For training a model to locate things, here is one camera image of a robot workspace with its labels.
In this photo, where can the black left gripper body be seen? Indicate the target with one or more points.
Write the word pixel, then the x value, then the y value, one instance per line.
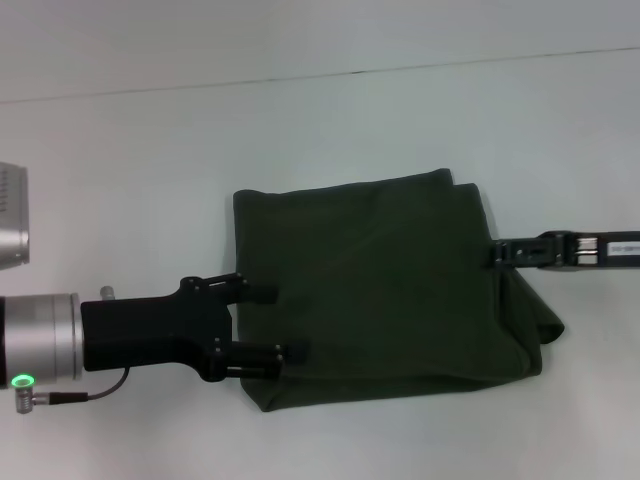
pixel 150 330

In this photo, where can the small silver flange pin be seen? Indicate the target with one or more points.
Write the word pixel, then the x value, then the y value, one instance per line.
pixel 107 293

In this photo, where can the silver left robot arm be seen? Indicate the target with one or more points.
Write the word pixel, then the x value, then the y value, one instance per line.
pixel 40 340

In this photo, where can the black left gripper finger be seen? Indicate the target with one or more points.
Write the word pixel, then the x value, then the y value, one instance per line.
pixel 280 355
pixel 255 295

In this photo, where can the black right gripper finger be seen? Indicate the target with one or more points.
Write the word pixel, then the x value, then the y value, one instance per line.
pixel 530 252

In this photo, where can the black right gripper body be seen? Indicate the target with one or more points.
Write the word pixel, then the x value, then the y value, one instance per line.
pixel 605 250

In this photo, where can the dark green FREE t-shirt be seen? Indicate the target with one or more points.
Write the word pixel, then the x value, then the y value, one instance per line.
pixel 375 300

